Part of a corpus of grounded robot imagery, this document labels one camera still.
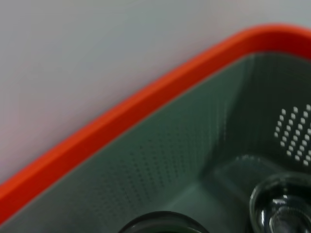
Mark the glass teacup black base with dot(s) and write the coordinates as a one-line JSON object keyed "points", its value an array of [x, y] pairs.
{"points": [[162, 223], [279, 206]]}

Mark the grey-green perforated storage bin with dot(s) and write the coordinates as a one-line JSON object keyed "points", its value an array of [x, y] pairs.
{"points": [[170, 145]]}

